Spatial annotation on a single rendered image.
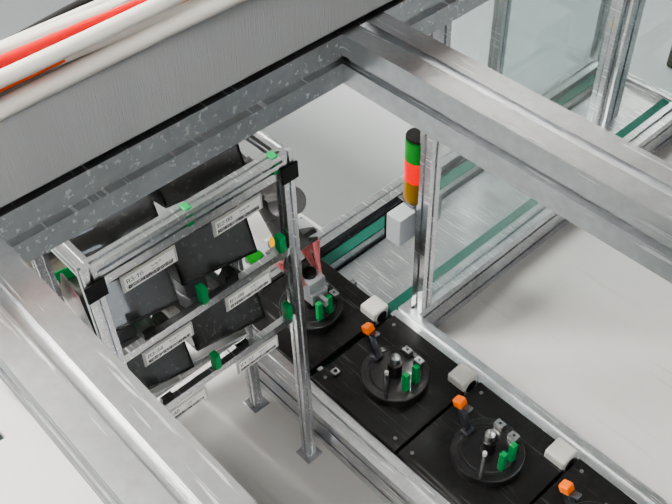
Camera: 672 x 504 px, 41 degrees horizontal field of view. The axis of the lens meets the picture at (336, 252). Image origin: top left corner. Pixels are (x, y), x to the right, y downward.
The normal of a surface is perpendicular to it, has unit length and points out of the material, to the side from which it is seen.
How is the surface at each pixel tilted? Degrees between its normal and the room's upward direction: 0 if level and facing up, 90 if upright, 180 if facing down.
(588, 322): 0
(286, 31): 90
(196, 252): 65
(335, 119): 0
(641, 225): 90
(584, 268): 0
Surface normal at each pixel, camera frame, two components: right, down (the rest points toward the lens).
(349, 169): -0.03, -0.69
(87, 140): 0.68, 0.51
